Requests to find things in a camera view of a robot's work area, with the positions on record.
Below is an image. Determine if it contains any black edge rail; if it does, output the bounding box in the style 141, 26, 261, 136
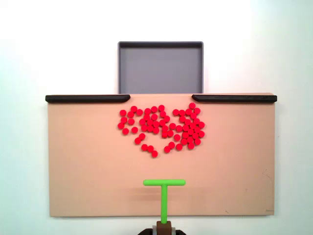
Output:
191, 94, 278, 104
45, 94, 131, 104

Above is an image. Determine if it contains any beige rectangular board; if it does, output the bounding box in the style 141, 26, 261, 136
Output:
45, 92, 277, 218

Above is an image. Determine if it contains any grey shallow tray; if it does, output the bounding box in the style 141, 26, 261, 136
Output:
117, 41, 204, 94

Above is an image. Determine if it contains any green T-shaped pusher tool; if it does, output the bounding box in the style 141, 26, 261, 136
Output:
143, 179, 186, 235

